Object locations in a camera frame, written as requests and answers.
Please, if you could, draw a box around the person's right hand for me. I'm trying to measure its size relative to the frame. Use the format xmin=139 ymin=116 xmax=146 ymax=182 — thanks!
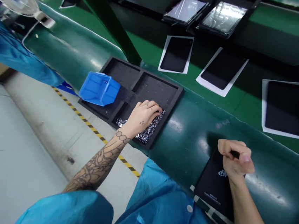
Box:
xmin=213 ymin=138 xmax=258 ymax=186

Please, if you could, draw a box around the person's left hand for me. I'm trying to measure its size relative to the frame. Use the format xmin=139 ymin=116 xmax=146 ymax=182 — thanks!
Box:
xmin=121 ymin=98 xmax=166 ymax=144

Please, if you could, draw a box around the black slim hand tool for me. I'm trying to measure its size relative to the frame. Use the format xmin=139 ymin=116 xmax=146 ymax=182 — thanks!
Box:
xmin=228 ymin=150 xmax=242 ymax=161

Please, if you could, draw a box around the black foam compartment tray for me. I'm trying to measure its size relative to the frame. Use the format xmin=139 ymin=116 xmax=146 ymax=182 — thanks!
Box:
xmin=74 ymin=53 xmax=188 ymax=150

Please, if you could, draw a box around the pile of silver screws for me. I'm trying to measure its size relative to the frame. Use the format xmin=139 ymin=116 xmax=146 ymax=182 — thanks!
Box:
xmin=113 ymin=104 xmax=167 ymax=146

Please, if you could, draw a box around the blue plastic parts bin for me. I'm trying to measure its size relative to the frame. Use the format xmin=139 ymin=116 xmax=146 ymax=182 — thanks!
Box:
xmin=77 ymin=70 xmax=122 ymax=108

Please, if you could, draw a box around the white paper sheet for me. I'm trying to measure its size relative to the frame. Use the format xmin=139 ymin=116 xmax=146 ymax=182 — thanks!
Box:
xmin=257 ymin=78 xmax=299 ymax=140
xmin=194 ymin=44 xmax=251 ymax=100
xmin=157 ymin=34 xmax=195 ymax=76

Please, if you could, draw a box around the black tablet with white logo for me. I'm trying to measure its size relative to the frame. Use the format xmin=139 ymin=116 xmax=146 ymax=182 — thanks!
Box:
xmin=191 ymin=146 xmax=249 ymax=224

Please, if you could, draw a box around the person's body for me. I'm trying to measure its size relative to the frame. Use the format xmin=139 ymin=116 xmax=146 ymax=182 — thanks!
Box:
xmin=109 ymin=155 xmax=237 ymax=224

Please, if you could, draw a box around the tablet in clear plastic wrap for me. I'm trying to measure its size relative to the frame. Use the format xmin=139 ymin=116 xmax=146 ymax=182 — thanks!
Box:
xmin=195 ymin=0 xmax=250 ymax=42
xmin=162 ymin=0 xmax=210 ymax=28

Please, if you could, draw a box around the green conveyor belt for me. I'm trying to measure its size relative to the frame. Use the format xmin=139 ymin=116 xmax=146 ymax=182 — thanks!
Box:
xmin=134 ymin=0 xmax=299 ymax=149

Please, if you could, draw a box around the white sheet with green pads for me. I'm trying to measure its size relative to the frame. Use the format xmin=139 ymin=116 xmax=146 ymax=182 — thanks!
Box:
xmin=186 ymin=184 xmax=241 ymax=224

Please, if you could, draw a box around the green metal post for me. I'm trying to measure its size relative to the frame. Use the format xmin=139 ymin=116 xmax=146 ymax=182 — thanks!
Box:
xmin=57 ymin=0 xmax=148 ymax=66

